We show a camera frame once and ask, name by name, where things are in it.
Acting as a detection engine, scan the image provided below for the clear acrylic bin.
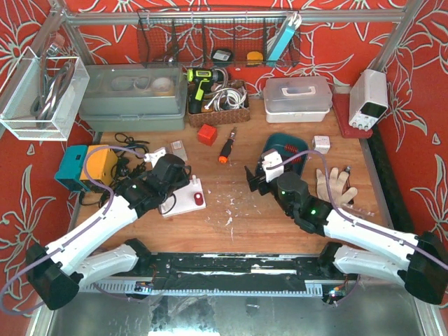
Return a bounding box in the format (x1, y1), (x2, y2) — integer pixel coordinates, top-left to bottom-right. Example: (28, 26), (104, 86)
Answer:
(1, 48), (90, 141)

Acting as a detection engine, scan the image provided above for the orange black screwdriver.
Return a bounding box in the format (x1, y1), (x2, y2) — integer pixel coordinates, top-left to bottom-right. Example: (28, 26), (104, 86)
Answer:
(218, 127), (237, 164)

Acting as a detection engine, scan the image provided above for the white work glove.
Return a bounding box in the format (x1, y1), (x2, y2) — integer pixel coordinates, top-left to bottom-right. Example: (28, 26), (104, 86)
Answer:
(316, 167), (358, 207)

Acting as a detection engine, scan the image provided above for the black wire hanging basket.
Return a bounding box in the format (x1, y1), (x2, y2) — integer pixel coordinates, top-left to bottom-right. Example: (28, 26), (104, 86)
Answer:
(136, 7), (302, 69)

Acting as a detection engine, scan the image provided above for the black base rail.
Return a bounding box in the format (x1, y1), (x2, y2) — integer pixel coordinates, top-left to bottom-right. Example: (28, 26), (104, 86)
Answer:
(110, 251), (361, 291)

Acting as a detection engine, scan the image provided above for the black cable bundle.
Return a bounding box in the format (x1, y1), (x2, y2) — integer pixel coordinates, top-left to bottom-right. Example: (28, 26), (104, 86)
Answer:
(78, 132), (151, 207)

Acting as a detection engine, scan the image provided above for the teal white book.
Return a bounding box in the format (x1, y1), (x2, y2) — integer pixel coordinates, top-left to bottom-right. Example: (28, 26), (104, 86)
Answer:
(266, 12), (302, 67)

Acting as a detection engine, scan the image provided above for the grey plastic storage box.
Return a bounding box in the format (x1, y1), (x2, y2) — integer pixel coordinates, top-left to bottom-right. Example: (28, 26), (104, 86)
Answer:
(79, 64), (188, 132)

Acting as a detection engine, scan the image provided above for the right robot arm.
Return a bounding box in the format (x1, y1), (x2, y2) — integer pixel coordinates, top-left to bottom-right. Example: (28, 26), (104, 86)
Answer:
(246, 167), (447, 305)

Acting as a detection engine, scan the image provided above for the large red spring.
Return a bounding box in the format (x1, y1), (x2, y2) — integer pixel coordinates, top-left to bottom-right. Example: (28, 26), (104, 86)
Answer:
(194, 192), (204, 207)

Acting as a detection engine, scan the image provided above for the red cube block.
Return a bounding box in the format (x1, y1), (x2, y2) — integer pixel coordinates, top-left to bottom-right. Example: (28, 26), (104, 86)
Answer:
(197, 124), (218, 146)

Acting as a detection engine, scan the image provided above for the white cube power adapter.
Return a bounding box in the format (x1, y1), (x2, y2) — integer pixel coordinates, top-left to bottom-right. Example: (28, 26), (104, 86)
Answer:
(311, 135), (331, 155)

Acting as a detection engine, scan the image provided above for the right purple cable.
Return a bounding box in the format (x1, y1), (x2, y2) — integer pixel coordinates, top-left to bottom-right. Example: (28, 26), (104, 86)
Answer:
(265, 150), (448, 309)

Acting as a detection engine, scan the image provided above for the green black cordless drill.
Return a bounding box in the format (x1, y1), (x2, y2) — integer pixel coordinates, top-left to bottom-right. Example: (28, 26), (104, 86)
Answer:
(187, 68), (224, 114)

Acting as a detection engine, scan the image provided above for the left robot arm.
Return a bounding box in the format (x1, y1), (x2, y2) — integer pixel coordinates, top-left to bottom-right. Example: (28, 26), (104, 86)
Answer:
(25, 154), (191, 310)

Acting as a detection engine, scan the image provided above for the white peg base plate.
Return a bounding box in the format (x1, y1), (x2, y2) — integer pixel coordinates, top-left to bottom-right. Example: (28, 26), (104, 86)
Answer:
(159, 175), (207, 218)

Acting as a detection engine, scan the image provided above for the white translucent storage box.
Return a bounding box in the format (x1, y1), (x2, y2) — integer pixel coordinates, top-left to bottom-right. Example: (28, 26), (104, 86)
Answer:
(263, 76), (333, 123)

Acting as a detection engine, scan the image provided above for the yellow tape measure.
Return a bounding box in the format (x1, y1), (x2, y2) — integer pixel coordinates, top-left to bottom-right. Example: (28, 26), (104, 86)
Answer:
(246, 51), (264, 67)

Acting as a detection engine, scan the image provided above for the yellow teal device box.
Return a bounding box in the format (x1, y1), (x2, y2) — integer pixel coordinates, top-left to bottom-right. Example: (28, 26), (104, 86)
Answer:
(53, 143), (119, 193)

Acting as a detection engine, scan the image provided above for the white coiled cable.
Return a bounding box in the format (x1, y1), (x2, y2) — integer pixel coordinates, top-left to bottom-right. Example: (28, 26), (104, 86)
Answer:
(206, 87), (248, 112)

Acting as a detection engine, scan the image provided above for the white bench power supply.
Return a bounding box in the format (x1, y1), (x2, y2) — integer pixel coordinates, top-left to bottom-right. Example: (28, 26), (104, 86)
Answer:
(349, 69), (388, 131)

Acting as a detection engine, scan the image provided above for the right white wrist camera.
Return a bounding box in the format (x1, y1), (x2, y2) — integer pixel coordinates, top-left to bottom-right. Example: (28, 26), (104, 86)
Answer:
(261, 149), (284, 183)

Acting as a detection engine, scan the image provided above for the teal plastic tray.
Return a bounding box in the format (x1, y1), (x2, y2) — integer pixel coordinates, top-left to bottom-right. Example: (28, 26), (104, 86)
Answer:
(261, 132), (309, 176)

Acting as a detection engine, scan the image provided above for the purple cable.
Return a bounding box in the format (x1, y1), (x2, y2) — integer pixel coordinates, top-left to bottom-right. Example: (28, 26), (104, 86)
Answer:
(265, 150), (448, 309)
(0, 145), (155, 314)

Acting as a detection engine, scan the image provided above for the black tape measure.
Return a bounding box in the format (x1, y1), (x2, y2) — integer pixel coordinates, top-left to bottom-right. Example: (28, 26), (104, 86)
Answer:
(211, 48), (233, 67)

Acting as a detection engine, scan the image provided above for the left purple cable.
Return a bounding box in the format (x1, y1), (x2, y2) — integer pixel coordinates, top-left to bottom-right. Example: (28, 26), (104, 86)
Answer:
(0, 145), (155, 314)

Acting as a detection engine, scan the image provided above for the wicker basket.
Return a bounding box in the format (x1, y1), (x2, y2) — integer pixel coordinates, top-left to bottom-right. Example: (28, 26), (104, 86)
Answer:
(186, 97), (251, 127)

